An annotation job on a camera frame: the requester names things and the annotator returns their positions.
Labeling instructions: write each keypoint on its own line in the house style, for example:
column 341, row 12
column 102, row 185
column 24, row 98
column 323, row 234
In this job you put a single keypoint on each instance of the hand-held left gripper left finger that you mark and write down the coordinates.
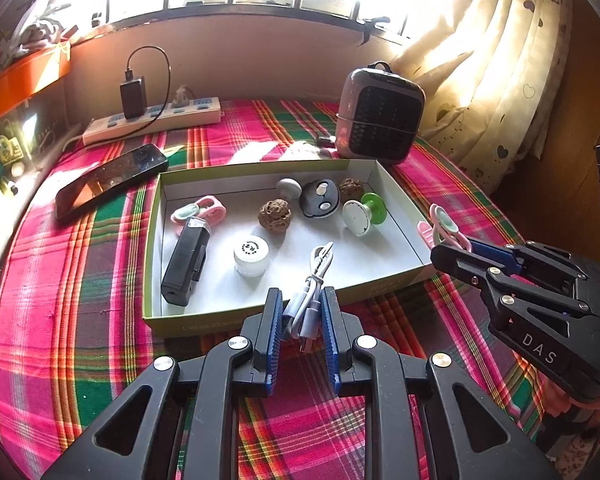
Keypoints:
column 275, row 340

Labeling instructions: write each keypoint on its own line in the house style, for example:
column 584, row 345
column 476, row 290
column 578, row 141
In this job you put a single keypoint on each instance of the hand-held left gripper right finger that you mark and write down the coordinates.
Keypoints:
column 330, row 340

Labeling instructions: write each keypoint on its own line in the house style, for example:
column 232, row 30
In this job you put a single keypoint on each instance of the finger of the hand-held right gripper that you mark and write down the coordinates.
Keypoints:
column 455, row 260
column 495, row 252

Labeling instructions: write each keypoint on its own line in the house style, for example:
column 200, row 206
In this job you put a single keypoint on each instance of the pink clip with green pad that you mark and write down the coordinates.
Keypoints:
column 445, row 222
column 207, row 210

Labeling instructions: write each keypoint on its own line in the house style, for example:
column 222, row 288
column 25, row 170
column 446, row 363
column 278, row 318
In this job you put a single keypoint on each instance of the green and white cardboard box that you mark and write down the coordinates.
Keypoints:
column 220, row 292

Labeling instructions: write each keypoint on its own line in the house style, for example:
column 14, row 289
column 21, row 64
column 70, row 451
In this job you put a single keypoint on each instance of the white round cap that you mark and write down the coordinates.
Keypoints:
column 250, row 252

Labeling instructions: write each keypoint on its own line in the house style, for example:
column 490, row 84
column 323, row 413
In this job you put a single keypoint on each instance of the white and green spool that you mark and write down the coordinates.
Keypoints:
column 357, row 215

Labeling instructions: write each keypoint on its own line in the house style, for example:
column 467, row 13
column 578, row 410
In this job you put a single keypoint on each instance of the black rectangular device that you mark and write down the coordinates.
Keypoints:
column 182, row 265

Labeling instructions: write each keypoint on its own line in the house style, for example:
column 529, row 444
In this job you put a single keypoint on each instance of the brown walnut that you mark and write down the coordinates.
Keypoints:
column 350, row 189
column 275, row 215

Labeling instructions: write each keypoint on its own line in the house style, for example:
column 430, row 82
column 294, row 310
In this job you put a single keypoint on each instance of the black and white round disc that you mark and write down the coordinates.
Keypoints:
column 320, row 207

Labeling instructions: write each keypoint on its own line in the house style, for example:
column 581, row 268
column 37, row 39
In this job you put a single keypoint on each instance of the white mushroom-shaped knob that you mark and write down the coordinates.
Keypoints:
column 289, row 187

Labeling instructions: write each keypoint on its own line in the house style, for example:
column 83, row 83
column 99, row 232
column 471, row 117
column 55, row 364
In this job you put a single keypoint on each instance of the small pink grilled heater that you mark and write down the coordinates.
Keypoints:
column 385, row 115

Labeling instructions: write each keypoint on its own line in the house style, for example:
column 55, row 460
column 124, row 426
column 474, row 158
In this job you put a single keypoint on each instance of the black plug connector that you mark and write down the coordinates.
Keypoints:
column 326, row 140

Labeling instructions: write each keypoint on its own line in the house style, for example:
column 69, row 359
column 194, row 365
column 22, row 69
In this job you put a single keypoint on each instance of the cream heart-print curtain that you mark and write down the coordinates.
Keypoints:
column 495, row 70

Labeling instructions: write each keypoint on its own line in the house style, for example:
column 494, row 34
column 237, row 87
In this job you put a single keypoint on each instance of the pink and green plaid tablecloth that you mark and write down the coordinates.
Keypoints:
column 80, row 285

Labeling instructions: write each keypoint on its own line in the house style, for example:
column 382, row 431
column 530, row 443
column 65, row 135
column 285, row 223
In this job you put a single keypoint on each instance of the black smartphone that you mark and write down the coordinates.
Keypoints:
column 110, row 180

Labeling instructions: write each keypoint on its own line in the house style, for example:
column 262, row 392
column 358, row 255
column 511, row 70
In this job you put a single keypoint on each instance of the beige power strip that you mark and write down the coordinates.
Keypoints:
column 190, row 112

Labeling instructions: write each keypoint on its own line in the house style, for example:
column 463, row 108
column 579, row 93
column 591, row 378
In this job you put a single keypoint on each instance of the black window latch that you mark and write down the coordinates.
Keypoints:
column 371, row 27

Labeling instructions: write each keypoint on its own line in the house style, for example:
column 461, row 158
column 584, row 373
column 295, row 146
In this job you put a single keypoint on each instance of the small grey plug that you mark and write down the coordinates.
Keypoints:
column 181, row 97

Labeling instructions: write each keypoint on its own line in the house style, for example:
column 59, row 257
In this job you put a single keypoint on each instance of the black charger adapter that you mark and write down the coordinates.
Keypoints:
column 132, row 97

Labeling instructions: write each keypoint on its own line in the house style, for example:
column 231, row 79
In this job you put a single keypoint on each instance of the orange box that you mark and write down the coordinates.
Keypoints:
column 25, row 80

